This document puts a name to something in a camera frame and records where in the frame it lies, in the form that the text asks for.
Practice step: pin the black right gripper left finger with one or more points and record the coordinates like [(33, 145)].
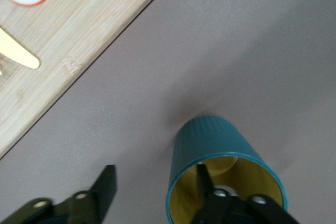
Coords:
[(78, 208)]

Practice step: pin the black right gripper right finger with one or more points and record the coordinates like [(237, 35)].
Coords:
[(236, 211)]

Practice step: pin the teal ribbed cup yellow inside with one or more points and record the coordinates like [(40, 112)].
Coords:
[(210, 140)]

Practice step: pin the yellow plastic knife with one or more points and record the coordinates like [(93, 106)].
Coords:
[(18, 53)]

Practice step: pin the bamboo cutting board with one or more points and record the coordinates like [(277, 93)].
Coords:
[(78, 24)]

